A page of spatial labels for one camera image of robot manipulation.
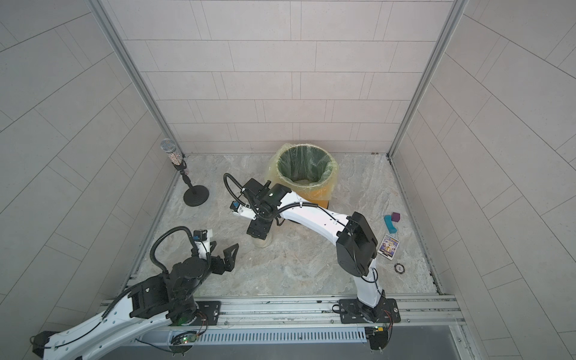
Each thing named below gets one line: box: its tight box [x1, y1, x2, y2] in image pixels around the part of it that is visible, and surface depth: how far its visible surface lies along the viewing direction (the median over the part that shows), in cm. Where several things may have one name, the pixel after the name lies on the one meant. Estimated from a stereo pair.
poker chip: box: [393, 263, 405, 275], surface depth 82 cm
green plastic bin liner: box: [264, 143, 339, 201], surface depth 86 cm
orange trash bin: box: [265, 142, 339, 210], surface depth 87 cm
